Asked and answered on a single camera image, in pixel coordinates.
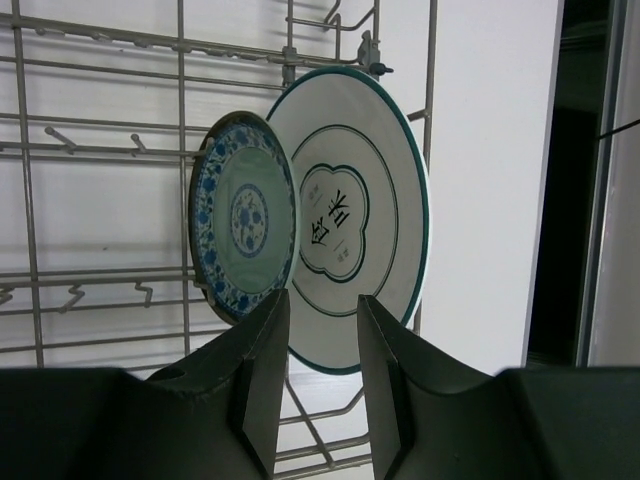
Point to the white plate teal line pattern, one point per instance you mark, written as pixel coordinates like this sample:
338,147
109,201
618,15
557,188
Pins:
365,223

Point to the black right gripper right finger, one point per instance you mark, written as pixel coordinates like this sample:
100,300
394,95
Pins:
431,416

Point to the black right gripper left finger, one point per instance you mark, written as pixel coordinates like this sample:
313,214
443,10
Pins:
212,415

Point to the grey wire dish rack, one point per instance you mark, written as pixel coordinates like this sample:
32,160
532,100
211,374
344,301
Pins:
95,269

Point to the blue floral teal plate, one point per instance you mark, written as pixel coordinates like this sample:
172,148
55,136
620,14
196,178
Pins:
243,215

